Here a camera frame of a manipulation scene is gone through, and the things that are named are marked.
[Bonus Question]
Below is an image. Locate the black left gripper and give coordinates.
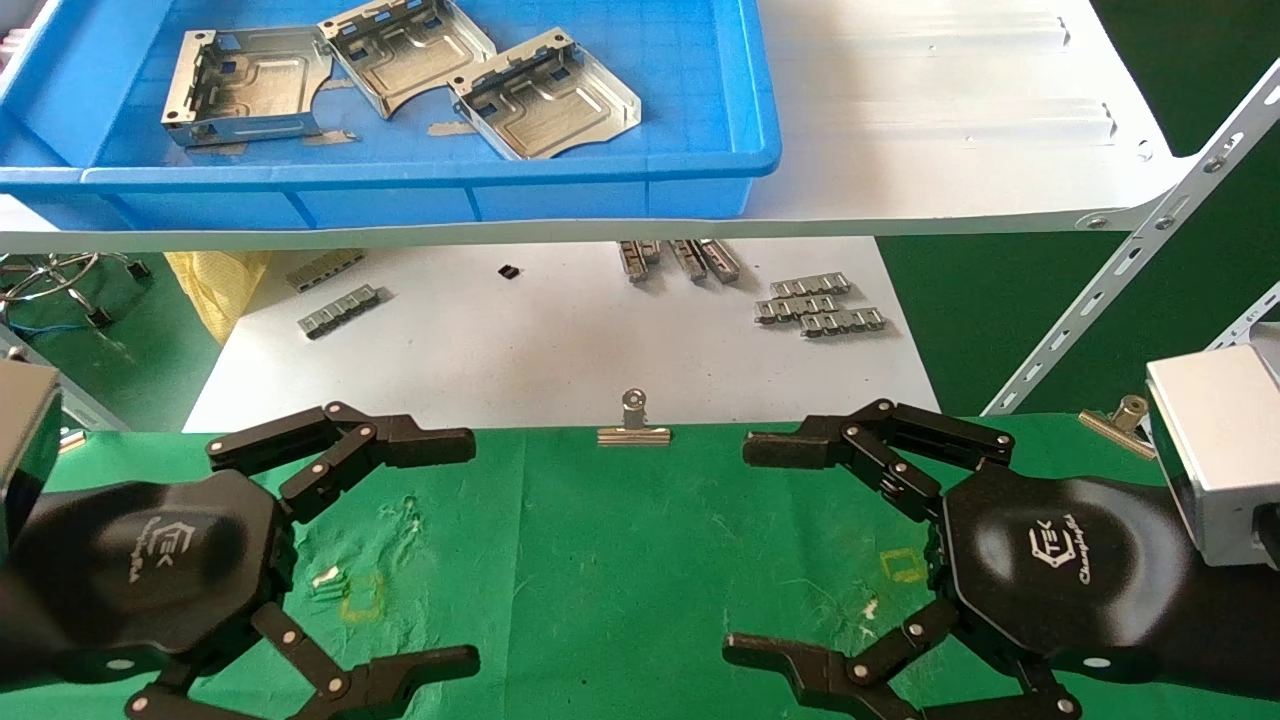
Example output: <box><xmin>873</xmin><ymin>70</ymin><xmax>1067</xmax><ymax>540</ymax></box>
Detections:
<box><xmin>8</xmin><ymin>402</ymin><xmax>481</xmax><ymax>720</ymax></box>

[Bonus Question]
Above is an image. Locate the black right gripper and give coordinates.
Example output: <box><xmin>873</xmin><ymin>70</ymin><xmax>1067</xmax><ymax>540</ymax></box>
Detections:
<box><xmin>722</xmin><ymin>399</ymin><xmax>1198</xmax><ymax>720</ymax></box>

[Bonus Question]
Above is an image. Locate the silver sheet metal bracket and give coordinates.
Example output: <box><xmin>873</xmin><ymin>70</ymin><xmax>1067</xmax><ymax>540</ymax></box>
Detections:
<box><xmin>160</xmin><ymin>27</ymin><xmax>333</xmax><ymax>149</ymax></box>
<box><xmin>318</xmin><ymin>0</ymin><xmax>498</xmax><ymax>121</ymax></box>
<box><xmin>447</xmin><ymin>28</ymin><xmax>642</xmax><ymax>161</ymax></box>

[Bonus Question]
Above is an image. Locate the green table cloth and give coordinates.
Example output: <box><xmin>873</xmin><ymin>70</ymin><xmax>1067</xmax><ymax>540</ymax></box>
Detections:
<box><xmin>0</xmin><ymin>412</ymin><xmax>1280</xmax><ymax>720</ymax></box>

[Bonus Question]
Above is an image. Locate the white flat board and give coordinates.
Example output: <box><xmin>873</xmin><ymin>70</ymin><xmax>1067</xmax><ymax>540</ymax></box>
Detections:
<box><xmin>183</xmin><ymin>236</ymin><xmax>941</xmax><ymax>433</ymax></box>

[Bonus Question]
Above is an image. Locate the yellow cloth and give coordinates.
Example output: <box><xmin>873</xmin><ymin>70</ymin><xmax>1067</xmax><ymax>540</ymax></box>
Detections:
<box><xmin>165</xmin><ymin>250</ymin><xmax>272</xmax><ymax>346</ymax></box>

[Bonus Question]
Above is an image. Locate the blue plastic tray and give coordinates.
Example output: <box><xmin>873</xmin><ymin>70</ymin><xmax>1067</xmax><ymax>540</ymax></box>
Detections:
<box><xmin>0</xmin><ymin>0</ymin><xmax>783</xmax><ymax>232</ymax></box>

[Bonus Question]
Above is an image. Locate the long perforated metal brace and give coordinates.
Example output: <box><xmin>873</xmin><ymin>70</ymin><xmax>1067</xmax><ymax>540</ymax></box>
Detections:
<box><xmin>983</xmin><ymin>60</ymin><xmax>1280</xmax><ymax>417</ymax></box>

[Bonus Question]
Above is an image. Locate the short perforated metal brace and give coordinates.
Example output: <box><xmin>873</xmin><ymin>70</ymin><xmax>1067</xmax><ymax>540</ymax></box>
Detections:
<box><xmin>1205</xmin><ymin>283</ymin><xmax>1280</xmax><ymax>353</ymax></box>

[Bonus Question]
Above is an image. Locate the grey metal frame bar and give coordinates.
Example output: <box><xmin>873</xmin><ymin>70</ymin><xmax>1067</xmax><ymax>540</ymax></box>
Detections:
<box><xmin>0</xmin><ymin>322</ymin><xmax>129</xmax><ymax>433</ymax></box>

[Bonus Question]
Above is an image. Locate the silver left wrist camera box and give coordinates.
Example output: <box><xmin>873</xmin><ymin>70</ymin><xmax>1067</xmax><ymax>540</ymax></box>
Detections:
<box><xmin>0</xmin><ymin>358</ymin><xmax>63</xmax><ymax>561</ymax></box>

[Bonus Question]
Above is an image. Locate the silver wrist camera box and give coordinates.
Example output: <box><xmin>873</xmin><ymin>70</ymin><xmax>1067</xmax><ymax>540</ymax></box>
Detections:
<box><xmin>0</xmin><ymin>358</ymin><xmax>63</xmax><ymax>561</ymax></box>
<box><xmin>1145</xmin><ymin>322</ymin><xmax>1280</xmax><ymax>569</ymax></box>

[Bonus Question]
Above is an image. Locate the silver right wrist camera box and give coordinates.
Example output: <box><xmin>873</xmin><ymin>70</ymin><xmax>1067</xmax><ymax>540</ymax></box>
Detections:
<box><xmin>1145</xmin><ymin>322</ymin><xmax>1280</xmax><ymax>569</ymax></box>

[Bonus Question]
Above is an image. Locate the blue cable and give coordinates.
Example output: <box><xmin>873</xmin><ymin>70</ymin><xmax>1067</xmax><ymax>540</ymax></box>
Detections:
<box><xmin>0</xmin><ymin>300</ymin><xmax>93</xmax><ymax>343</ymax></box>

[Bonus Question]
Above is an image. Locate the metal wire ring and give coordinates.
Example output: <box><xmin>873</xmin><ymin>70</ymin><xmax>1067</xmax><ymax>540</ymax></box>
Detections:
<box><xmin>0</xmin><ymin>252</ymin><xmax>103</xmax><ymax>304</ymax></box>

